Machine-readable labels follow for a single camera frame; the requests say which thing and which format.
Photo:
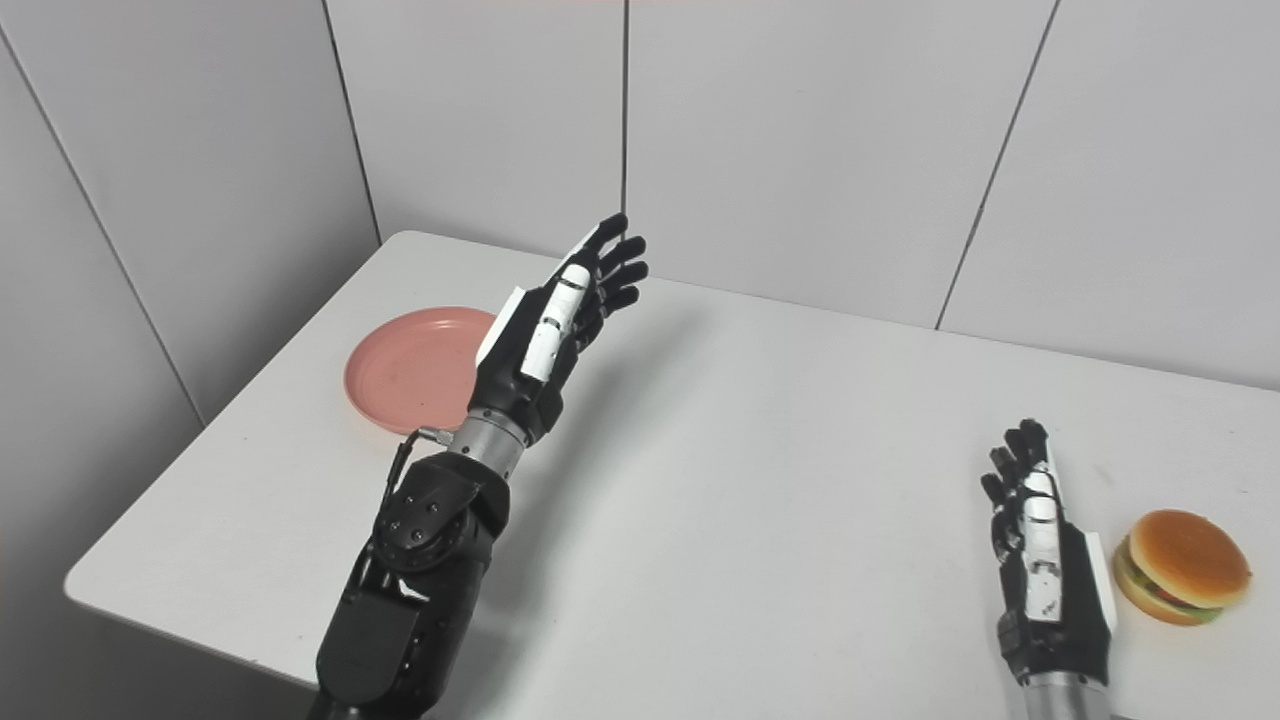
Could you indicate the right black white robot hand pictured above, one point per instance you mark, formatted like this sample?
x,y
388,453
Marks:
x,y
1045,580

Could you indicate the pink plastic plate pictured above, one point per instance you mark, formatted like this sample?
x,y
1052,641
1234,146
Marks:
x,y
415,370

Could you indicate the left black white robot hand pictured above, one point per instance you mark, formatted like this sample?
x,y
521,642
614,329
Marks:
x,y
545,335

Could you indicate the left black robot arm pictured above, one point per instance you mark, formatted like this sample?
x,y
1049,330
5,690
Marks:
x,y
420,590

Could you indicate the toy hamburger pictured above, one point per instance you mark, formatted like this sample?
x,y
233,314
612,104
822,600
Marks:
x,y
1185,570

